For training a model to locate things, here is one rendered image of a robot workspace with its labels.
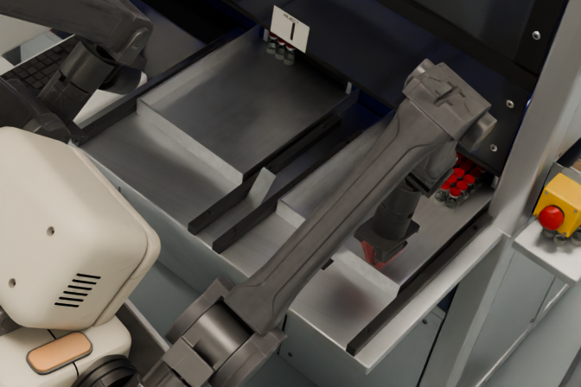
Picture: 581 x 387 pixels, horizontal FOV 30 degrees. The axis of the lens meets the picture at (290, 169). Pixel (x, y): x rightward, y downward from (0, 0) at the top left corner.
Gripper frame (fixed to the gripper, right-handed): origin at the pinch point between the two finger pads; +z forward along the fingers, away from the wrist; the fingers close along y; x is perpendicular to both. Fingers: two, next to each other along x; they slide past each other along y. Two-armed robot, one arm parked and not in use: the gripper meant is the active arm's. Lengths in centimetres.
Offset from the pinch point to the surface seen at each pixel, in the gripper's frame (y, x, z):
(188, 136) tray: -1.4, 40.9, -0.8
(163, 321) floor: 30, 58, 87
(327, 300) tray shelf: -8.8, 1.7, 3.4
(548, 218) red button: 19.8, -17.7, -13.8
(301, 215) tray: -1.2, 14.8, -1.1
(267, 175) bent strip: -0.1, 23.9, -3.0
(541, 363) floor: 90, -19, 77
